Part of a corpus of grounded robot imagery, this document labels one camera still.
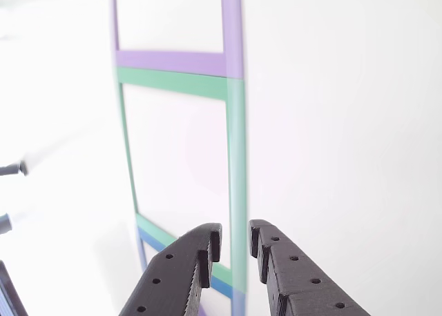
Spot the purple square frame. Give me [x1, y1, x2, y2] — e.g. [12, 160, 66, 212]
[109, 0, 244, 81]

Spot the black camera tripod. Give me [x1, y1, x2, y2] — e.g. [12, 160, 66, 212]
[0, 159, 29, 236]

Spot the blue square frame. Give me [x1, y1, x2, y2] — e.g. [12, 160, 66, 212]
[137, 226, 248, 316]

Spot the dark ribbed object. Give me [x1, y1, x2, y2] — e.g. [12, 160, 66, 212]
[0, 259, 28, 316]

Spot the green square frame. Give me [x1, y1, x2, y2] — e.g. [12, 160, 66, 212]
[113, 66, 249, 293]

